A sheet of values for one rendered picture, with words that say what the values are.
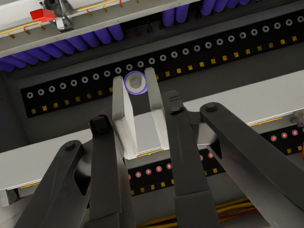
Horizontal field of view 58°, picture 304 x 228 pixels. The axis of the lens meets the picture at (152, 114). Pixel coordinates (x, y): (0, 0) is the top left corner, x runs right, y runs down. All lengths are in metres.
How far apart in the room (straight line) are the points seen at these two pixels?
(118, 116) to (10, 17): 0.25
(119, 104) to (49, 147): 0.21
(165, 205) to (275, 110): 0.33
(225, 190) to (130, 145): 0.46
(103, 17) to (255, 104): 0.22
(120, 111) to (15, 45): 0.26
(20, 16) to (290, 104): 0.34
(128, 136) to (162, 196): 0.44
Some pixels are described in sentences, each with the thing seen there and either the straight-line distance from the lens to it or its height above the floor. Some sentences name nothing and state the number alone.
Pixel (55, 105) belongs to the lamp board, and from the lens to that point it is 0.51.
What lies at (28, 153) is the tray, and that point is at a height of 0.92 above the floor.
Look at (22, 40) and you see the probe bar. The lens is 0.40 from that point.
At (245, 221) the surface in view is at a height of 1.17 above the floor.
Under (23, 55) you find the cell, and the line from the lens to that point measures 0.45.
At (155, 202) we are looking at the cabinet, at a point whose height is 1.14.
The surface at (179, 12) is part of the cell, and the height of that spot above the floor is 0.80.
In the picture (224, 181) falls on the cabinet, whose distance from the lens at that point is 0.60.
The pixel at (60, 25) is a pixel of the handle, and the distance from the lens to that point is 0.34.
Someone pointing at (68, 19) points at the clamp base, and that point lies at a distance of 0.35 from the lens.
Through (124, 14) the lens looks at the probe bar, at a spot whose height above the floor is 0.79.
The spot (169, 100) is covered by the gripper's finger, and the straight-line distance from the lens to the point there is 0.17.
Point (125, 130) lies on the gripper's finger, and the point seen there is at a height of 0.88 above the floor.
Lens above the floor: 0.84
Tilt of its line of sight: 13 degrees up
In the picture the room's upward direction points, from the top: 164 degrees clockwise
